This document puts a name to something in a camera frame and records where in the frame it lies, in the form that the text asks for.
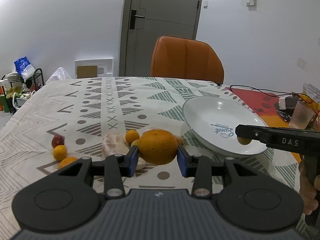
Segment pomelo slice large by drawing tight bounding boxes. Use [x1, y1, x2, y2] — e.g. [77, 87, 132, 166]
[101, 132, 147, 171]

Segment green plum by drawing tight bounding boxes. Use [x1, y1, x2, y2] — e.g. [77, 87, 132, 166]
[237, 137, 252, 145]
[131, 139, 139, 147]

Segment small mandarin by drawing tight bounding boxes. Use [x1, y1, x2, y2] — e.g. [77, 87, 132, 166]
[125, 129, 140, 145]
[53, 145, 67, 161]

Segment large orange front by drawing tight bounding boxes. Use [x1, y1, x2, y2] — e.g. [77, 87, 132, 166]
[138, 129, 178, 165]

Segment large orange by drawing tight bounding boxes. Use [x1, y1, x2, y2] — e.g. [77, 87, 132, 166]
[58, 157, 77, 169]
[138, 129, 178, 165]

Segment green plum front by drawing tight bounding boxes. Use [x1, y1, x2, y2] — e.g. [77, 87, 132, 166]
[237, 137, 252, 145]

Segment red plum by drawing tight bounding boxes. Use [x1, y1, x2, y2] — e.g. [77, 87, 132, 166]
[52, 134, 65, 148]

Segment pomelo slice small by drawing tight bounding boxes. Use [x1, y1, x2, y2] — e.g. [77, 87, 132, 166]
[175, 136, 184, 146]

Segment person right hand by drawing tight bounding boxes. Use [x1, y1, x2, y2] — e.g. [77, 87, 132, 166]
[299, 160, 319, 215]

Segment frosted plastic cup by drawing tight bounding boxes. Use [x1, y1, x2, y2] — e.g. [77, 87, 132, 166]
[289, 101, 315, 129]

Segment white power adapter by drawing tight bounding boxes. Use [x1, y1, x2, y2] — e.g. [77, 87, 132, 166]
[278, 95, 298, 110]

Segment white ceramic plate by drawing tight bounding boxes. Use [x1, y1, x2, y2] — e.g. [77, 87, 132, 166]
[182, 96, 267, 158]

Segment red orange mat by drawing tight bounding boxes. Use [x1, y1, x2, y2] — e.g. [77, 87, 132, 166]
[222, 87, 320, 163]

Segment patterned white tablecloth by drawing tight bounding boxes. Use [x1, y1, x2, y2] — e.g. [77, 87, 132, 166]
[0, 76, 320, 238]

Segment clear plastic bag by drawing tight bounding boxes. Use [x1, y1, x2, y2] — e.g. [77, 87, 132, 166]
[46, 67, 72, 84]

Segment orange leather chair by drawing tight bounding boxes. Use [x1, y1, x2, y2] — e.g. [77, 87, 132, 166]
[151, 36, 225, 84]

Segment black metal rack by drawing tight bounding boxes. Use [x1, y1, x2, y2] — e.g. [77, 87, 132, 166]
[1, 68, 44, 113]

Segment blue white plastic bag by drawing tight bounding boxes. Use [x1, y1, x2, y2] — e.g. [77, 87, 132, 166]
[14, 56, 35, 81]

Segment grey door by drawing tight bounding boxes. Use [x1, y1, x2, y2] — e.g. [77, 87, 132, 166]
[119, 0, 202, 76]

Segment black cable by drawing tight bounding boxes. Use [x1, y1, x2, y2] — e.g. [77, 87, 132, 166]
[229, 84, 301, 100]

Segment black door handle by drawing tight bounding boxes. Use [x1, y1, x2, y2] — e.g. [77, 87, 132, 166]
[129, 9, 145, 30]

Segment wall light switch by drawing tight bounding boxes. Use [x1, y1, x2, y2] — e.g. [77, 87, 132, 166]
[246, 0, 256, 7]

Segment wall switch by door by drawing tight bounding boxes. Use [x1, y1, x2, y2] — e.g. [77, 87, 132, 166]
[202, 0, 208, 9]

